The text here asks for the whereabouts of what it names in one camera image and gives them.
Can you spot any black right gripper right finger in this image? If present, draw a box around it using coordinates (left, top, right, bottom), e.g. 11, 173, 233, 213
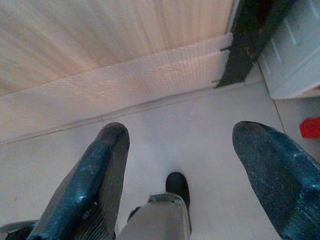
231, 120, 320, 240

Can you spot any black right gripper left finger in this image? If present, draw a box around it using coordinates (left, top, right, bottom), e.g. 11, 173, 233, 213
26, 121, 131, 240

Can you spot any wooden kitchen base cabinet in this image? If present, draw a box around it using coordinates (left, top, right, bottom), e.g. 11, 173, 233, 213
0, 0, 241, 146

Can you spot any red plastic stool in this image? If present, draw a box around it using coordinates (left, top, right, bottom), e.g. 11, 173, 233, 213
299, 116, 320, 140

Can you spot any white panelled cabinet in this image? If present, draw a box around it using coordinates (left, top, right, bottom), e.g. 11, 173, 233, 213
257, 0, 320, 101

